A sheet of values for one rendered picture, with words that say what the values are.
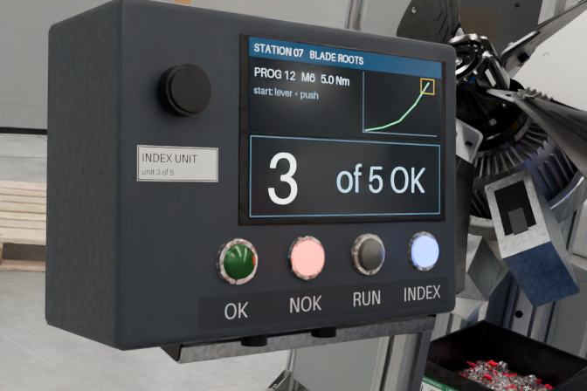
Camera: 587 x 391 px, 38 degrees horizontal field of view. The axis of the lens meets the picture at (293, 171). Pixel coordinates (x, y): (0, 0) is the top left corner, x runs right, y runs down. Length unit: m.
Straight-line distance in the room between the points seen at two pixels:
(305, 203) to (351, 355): 2.19
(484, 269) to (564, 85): 0.44
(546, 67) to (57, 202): 1.28
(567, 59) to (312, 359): 1.52
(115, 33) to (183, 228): 0.11
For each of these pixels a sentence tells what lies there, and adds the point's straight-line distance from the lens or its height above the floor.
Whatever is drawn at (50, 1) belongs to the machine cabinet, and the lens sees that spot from 6.67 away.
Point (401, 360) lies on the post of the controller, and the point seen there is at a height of 1.00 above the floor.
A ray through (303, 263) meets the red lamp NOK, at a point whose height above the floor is 1.12.
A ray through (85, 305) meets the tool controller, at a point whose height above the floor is 1.08.
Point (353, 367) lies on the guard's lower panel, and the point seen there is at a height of 0.22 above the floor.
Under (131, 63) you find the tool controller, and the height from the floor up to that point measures 1.22.
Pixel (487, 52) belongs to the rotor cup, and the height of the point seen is 1.24.
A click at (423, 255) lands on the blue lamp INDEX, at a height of 1.12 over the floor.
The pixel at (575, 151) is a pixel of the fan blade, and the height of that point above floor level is 1.14.
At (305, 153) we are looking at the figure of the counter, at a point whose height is 1.18.
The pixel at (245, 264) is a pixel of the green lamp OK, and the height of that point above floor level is 1.12.
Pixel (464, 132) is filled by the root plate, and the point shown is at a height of 1.12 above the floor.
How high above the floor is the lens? 1.26
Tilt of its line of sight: 11 degrees down
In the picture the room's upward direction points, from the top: 9 degrees clockwise
